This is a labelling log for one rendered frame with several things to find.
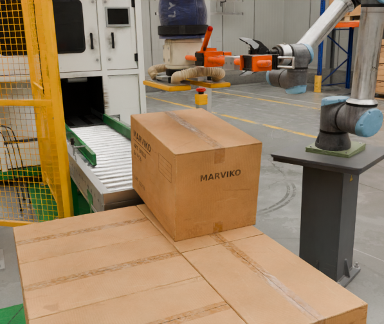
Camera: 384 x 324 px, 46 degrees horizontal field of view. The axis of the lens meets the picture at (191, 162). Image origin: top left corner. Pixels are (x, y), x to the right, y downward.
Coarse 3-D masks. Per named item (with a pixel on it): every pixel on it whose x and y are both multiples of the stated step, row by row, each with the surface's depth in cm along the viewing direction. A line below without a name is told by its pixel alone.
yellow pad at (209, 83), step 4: (208, 76) 201; (192, 80) 209; (204, 80) 202; (208, 80) 201; (220, 80) 200; (192, 84) 209; (196, 84) 205; (200, 84) 201; (204, 84) 198; (208, 84) 194; (212, 84) 193; (216, 84) 194; (220, 84) 194; (224, 84) 195; (228, 84) 196; (212, 88) 194
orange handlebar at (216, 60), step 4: (224, 52) 214; (228, 52) 215; (188, 56) 191; (192, 56) 188; (212, 56) 171; (216, 56) 169; (220, 56) 168; (224, 56) 168; (208, 60) 175; (212, 60) 172; (216, 60) 169; (220, 60) 166; (236, 60) 156; (260, 60) 145; (264, 60) 145; (268, 60) 145; (220, 64) 172; (236, 64) 157; (260, 64) 145; (264, 64) 144; (268, 64) 145
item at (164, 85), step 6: (168, 78) 194; (144, 84) 213; (150, 84) 205; (156, 84) 198; (162, 84) 195; (168, 84) 190; (174, 84) 189; (180, 84) 189; (168, 90) 186; (174, 90) 186; (180, 90) 187; (186, 90) 188
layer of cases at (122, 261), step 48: (48, 240) 194; (96, 240) 193; (144, 240) 192; (192, 240) 191; (240, 240) 190; (48, 288) 157; (96, 288) 156; (144, 288) 156; (192, 288) 155; (240, 288) 154; (288, 288) 153; (336, 288) 153
